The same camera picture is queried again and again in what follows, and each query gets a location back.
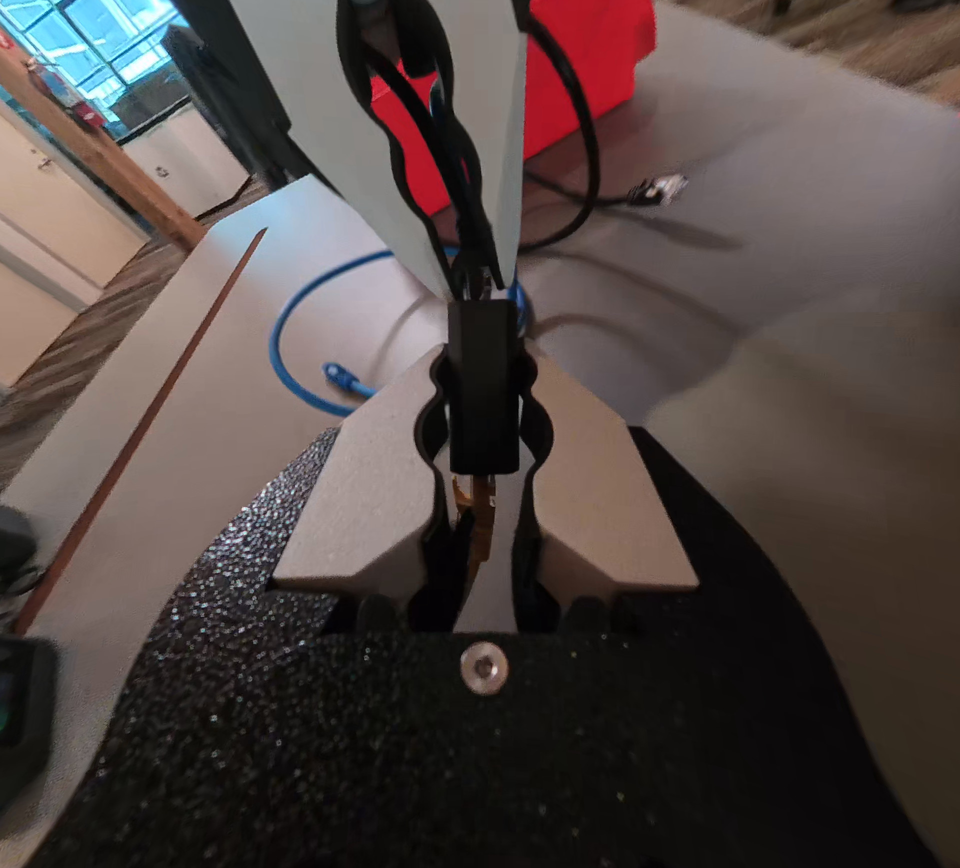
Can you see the white door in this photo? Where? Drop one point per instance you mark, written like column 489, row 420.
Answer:
column 52, row 223

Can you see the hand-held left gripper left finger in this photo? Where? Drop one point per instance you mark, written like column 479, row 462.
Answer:
column 352, row 508

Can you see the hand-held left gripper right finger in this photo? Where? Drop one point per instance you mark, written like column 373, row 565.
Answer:
column 607, row 508

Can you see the black ethernet coupler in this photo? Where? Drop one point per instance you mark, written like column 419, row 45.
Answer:
column 484, row 388

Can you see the black power box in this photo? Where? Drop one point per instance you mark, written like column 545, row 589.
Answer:
column 26, row 718

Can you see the large red bin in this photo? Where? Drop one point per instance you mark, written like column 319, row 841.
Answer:
column 592, row 36

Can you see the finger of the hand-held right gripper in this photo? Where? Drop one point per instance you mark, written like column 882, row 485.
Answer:
column 480, row 21
column 300, row 58

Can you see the black stand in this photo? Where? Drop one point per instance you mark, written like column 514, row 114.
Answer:
column 202, row 6

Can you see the white recycling bin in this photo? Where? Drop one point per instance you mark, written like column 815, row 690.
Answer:
column 187, row 160

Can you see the white side table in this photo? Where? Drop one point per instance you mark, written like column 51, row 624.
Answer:
column 150, row 328

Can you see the wooden post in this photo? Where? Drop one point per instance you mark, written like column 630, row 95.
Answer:
column 97, row 156

